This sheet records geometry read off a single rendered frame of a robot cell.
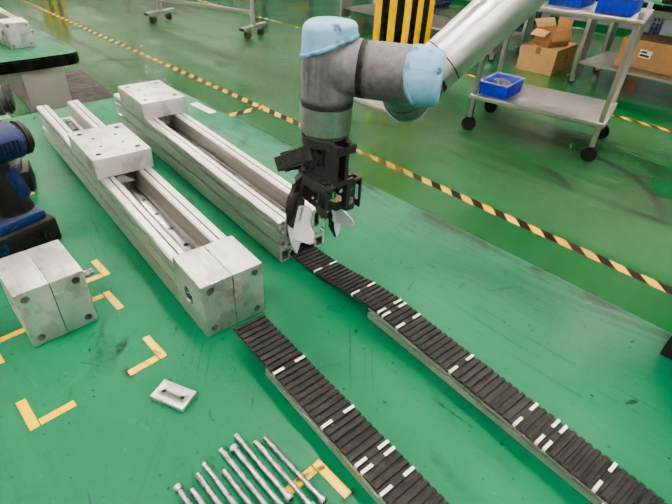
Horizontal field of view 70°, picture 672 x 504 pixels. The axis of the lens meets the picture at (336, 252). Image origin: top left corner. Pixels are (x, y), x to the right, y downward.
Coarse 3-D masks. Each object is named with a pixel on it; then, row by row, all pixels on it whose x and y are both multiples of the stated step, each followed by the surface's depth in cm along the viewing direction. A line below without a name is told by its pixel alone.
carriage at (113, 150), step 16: (96, 128) 101; (112, 128) 102; (80, 144) 95; (96, 144) 95; (112, 144) 95; (128, 144) 96; (144, 144) 96; (96, 160) 89; (112, 160) 91; (128, 160) 93; (144, 160) 95; (96, 176) 91; (112, 176) 93; (128, 176) 96
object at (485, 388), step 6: (486, 378) 64; (492, 378) 63; (498, 378) 64; (504, 378) 63; (480, 384) 62; (486, 384) 62; (492, 384) 63; (498, 384) 63; (474, 390) 62; (480, 390) 62; (486, 390) 62; (492, 390) 62; (480, 396) 61; (486, 396) 61
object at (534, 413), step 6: (528, 408) 60; (534, 408) 60; (540, 408) 60; (522, 414) 59; (528, 414) 59; (534, 414) 59; (540, 414) 59; (516, 420) 58; (522, 420) 58; (528, 420) 59; (534, 420) 58; (516, 426) 58; (522, 426) 58; (528, 426) 58; (522, 432) 57
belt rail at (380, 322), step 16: (384, 320) 73; (400, 336) 72; (416, 352) 70; (432, 368) 68; (480, 400) 63; (496, 416) 61; (512, 432) 60; (528, 448) 59; (576, 480) 55; (592, 496) 54
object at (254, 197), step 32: (128, 128) 131; (160, 128) 113; (192, 128) 116; (192, 160) 103; (224, 160) 108; (224, 192) 96; (256, 192) 96; (288, 192) 91; (256, 224) 89; (320, 224) 89; (288, 256) 88
